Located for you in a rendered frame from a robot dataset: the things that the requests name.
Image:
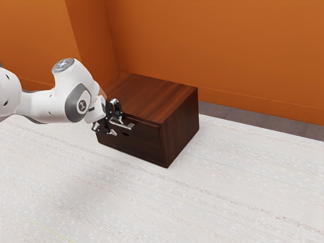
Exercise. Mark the dark wood drawer cabinet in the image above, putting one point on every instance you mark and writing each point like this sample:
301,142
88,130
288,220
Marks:
162,108

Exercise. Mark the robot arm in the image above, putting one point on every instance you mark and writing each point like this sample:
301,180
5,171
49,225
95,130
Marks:
38,106

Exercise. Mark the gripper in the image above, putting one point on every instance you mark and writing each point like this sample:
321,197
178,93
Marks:
107,112

